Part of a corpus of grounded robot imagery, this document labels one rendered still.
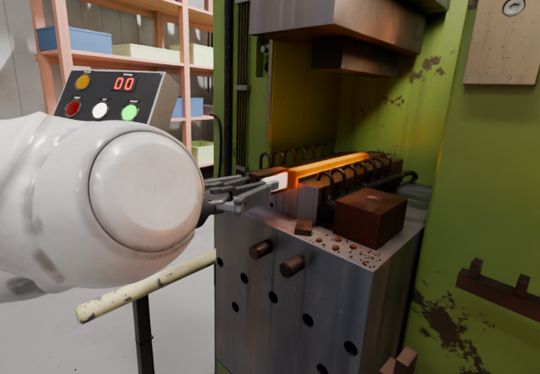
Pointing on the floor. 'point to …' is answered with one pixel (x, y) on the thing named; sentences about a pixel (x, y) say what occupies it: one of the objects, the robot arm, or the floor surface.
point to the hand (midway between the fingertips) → (270, 182)
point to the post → (141, 316)
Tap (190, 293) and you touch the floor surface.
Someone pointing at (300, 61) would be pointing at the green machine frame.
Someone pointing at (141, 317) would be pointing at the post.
